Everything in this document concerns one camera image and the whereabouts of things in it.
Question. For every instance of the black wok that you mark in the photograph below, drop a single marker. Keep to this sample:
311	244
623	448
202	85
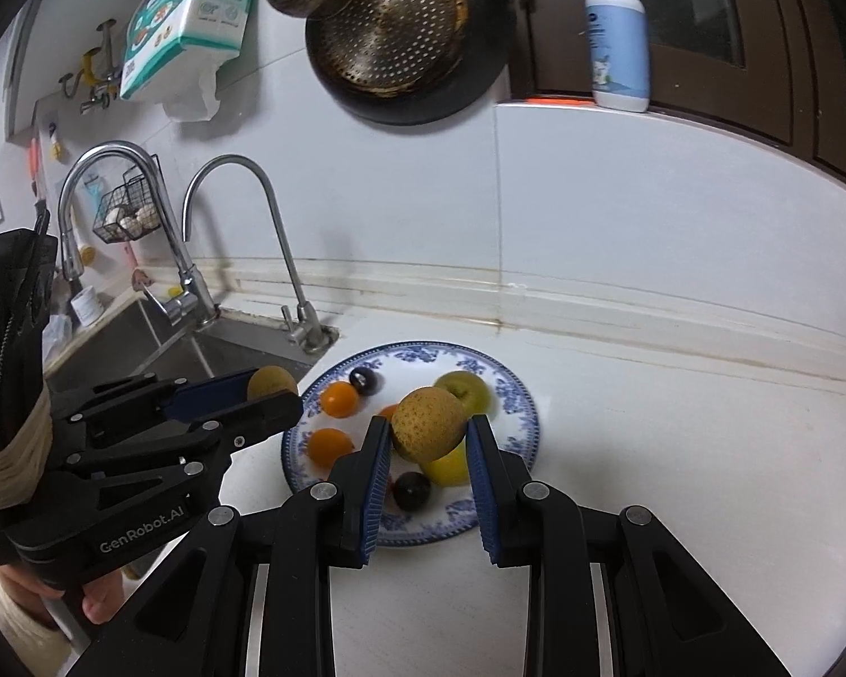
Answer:
483	49

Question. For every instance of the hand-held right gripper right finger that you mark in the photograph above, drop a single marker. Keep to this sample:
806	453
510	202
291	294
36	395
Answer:
490	501

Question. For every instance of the orange strip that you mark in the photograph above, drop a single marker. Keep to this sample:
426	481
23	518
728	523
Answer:
557	101

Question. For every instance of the orange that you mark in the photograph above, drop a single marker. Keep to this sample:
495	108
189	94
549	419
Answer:
328	446
389	412
340	399

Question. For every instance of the small tan pear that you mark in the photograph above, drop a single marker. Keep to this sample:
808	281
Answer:
275	379
428	424

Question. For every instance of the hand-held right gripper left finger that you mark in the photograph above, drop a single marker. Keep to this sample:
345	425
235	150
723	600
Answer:
366	493

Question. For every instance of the white blue pump bottle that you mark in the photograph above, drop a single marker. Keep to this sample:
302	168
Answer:
617	49

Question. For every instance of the person's left hand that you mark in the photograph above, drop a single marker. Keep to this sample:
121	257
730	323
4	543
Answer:
102	596

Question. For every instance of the thin gooseneck faucet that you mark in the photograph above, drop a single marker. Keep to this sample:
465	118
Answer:
282	240

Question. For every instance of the green apple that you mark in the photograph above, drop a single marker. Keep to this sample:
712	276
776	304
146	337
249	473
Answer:
469	384

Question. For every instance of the tall steel faucet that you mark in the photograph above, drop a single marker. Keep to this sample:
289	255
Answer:
106	152

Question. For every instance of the white cup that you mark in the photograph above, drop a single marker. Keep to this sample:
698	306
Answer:
88	307

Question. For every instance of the dark plum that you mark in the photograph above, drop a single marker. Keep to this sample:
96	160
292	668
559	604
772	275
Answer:
364	381
412	492

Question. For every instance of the paper towel pack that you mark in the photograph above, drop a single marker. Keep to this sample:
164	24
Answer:
183	14

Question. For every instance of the brass colander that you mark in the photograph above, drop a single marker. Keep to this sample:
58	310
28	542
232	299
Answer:
395	25

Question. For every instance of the dark wooden window frame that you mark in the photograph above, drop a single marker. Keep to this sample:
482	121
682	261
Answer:
782	49

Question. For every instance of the blue patterned white plate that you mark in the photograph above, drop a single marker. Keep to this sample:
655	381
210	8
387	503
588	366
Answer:
516	398

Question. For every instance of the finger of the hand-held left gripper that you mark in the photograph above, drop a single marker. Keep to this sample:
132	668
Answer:
204	395
268	416

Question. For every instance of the yellow citrus fruit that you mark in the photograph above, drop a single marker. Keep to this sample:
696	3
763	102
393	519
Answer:
448	472

